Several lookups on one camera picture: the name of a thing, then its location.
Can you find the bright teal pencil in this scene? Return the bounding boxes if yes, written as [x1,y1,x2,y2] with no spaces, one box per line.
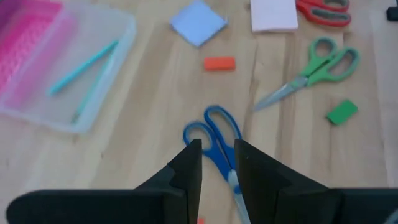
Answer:
[48,39,120,96]

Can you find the pink sticky note pad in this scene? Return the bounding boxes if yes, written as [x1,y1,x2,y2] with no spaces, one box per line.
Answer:
[249,0,299,33]

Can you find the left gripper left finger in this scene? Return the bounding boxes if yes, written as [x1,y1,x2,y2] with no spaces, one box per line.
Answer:
[133,139,203,224]

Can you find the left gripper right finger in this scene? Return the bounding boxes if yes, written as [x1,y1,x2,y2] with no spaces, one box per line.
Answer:
[233,139,341,224]

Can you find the thin pale teal pencil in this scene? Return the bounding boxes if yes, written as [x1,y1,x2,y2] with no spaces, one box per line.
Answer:
[70,52,116,124]

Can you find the red handled scissors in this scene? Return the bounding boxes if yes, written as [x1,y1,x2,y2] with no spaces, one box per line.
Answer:
[295,0,352,28]

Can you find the blue handled scissors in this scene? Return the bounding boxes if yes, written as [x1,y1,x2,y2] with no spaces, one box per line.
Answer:
[182,105,252,224]

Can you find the pink lid clear pencil box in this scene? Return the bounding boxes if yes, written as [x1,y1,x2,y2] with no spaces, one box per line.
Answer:
[0,0,137,134]

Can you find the green handled scissors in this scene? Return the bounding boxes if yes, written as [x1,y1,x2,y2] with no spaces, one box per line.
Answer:
[252,36,361,113]

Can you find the blue sticky note pad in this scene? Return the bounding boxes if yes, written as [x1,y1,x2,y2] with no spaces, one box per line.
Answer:
[169,0,228,48]

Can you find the green eraser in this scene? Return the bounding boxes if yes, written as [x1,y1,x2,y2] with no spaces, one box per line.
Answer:
[325,99,359,126]

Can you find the black frame clamp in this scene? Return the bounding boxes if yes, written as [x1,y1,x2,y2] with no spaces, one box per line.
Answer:
[386,6,398,22]

